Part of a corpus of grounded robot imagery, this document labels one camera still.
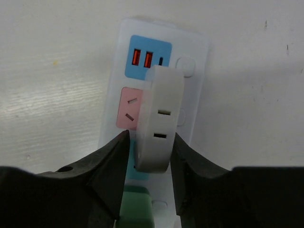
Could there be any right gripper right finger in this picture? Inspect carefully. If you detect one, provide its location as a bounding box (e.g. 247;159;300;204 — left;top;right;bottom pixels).
171;135;304;228

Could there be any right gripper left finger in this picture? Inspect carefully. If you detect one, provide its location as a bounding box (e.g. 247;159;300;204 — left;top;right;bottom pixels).
0;130;130;228

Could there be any green plug adapter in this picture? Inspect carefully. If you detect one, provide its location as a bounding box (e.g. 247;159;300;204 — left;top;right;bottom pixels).
115;185;155;228

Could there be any white plug with switch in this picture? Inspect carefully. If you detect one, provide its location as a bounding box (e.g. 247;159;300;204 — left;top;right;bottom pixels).
135;65;184;173

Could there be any white colourful power strip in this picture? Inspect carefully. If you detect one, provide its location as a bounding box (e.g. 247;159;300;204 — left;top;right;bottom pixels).
97;18;210;228

